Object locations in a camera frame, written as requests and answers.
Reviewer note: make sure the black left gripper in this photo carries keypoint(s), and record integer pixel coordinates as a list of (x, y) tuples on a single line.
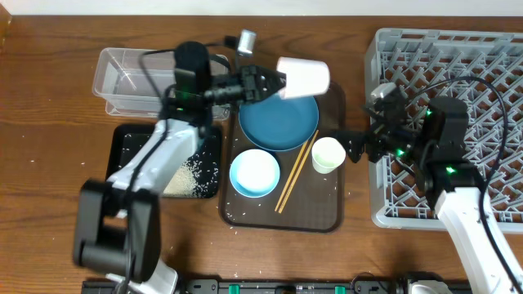
[(250, 84)]

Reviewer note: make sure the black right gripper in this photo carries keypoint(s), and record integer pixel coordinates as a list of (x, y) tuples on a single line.
[(377, 132)]

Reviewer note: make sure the white cup pink inside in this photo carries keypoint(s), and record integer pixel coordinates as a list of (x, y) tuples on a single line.
[(303, 77)]

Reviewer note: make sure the light blue bowl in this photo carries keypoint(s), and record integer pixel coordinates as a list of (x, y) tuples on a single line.
[(254, 173)]

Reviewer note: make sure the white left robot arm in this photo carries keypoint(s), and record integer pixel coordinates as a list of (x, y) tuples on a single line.
[(118, 222)]

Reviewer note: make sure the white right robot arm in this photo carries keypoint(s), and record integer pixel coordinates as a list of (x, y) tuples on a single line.
[(453, 186)]

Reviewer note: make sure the black waste tray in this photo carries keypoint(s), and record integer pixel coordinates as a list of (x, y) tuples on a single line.
[(128, 139)]

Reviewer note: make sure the clear plastic waste bin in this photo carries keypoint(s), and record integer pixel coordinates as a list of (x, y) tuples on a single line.
[(120, 81)]

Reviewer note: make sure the grey dishwasher rack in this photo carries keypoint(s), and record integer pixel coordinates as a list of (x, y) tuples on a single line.
[(484, 70)]

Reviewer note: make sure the white cup green inside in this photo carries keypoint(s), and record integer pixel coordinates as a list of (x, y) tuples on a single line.
[(327, 154)]

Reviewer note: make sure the dark blue plate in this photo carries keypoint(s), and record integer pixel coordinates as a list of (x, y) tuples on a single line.
[(280, 125)]

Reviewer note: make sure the left wooden chopstick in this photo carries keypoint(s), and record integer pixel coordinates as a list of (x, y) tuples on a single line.
[(289, 182)]

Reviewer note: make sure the wooden chopstick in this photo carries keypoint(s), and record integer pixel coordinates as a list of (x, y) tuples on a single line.
[(311, 141), (289, 182)]

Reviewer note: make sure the right wooden chopstick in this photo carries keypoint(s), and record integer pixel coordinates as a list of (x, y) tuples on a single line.
[(311, 141)]

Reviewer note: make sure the brown serving tray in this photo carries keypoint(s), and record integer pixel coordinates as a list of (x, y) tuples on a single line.
[(316, 202)]

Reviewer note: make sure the spilled rice pile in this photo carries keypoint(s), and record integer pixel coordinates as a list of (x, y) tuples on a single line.
[(194, 179)]

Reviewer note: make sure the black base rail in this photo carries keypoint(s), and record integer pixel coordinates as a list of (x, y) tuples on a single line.
[(209, 286)]

